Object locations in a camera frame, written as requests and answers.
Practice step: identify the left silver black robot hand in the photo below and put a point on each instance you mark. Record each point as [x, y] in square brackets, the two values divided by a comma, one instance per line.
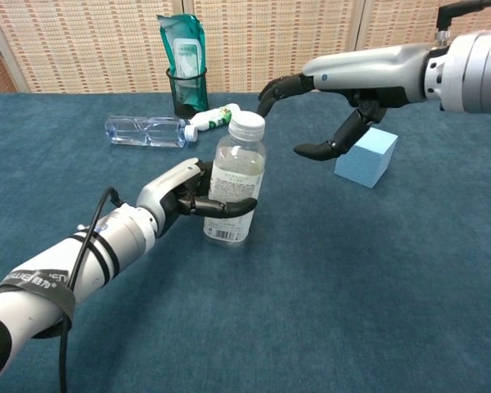
[163, 188]

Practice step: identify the small white green-label bottle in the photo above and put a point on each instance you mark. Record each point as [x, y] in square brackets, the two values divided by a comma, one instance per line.
[213, 118]

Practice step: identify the light blue foam cube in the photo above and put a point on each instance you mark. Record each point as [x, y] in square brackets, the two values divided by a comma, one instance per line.
[368, 168]

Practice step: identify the transparent labelled plastic bottle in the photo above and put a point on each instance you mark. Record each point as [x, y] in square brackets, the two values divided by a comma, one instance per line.
[237, 163]

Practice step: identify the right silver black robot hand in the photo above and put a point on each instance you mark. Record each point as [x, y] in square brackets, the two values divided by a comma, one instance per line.
[364, 67]

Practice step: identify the green wet wipes pack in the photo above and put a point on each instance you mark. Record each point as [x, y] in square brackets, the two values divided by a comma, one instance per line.
[180, 32]

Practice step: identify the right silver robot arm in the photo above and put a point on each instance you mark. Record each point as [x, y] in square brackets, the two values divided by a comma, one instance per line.
[474, 69]

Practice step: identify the clear empty water bottle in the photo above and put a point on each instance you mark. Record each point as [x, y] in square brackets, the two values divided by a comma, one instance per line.
[139, 131]

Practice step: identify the black mesh pen holder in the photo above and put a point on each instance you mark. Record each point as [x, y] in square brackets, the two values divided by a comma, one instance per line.
[188, 102]

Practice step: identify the blue table cloth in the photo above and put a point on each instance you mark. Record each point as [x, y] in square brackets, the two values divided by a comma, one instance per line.
[311, 286]

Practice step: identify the woven bamboo folding screen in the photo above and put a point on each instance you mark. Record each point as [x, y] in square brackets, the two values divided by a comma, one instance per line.
[249, 41]

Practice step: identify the white bottle cap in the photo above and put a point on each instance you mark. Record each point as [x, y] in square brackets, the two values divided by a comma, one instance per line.
[247, 123]

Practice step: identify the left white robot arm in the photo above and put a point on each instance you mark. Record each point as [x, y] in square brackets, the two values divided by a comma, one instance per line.
[45, 266]

